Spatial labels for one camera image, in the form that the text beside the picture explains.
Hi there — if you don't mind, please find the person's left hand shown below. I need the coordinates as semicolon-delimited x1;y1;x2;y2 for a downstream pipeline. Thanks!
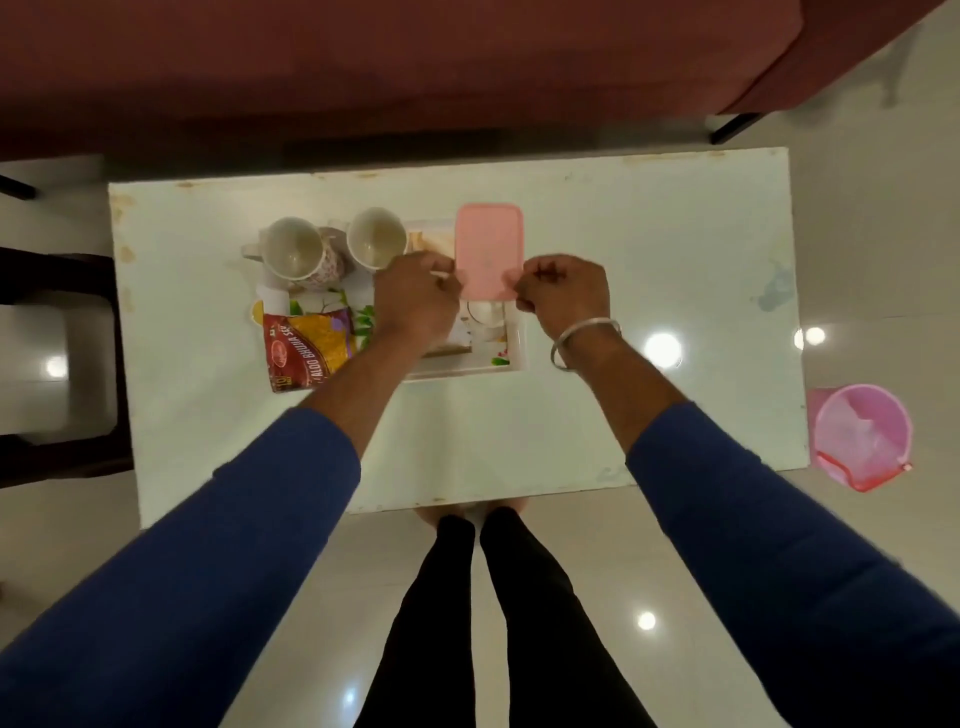
371;250;463;355

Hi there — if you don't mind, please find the person's right hand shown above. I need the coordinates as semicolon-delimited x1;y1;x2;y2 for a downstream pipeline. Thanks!
512;254;613;344

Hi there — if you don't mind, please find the floral mug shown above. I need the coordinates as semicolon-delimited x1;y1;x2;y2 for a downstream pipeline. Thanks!
240;215;349;292
345;206;411;273

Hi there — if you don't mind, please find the pink container lid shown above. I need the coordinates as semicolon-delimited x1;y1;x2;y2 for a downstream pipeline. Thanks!
454;201;526;304

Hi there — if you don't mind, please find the white leaf print tray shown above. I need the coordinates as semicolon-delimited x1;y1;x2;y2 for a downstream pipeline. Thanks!
249;216;527;385

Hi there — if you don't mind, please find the red yellow snack packet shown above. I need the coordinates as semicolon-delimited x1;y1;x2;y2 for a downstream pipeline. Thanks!
261;305;358;394

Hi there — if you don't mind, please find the clear red-sealed zip bag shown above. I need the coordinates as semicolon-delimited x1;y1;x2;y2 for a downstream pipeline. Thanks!
814;392;916;495

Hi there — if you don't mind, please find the person's right forearm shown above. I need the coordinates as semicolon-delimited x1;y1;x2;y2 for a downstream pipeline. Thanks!
573;328;960;728

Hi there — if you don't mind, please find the person's left forearm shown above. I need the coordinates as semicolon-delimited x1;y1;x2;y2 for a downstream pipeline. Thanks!
0;333;425;728

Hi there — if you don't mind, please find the person's left leg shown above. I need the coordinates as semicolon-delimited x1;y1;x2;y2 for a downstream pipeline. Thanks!
354;506;478;728

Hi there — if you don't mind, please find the person's leg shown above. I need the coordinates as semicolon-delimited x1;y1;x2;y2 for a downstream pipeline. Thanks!
354;506;478;728
479;502;659;728

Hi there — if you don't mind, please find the person's right leg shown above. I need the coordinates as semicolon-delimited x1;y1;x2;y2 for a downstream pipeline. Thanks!
479;502;659;728

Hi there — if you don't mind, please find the silver bangle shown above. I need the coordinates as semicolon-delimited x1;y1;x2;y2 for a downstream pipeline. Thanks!
548;316;625;373

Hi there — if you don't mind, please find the red sofa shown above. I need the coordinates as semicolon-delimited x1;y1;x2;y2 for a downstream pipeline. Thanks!
0;0;948;202

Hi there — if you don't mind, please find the pink plastic bin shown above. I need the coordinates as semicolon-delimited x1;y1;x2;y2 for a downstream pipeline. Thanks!
805;383;916;495

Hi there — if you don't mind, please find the dark brown stool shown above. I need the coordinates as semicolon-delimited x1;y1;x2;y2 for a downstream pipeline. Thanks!
0;246;136;490

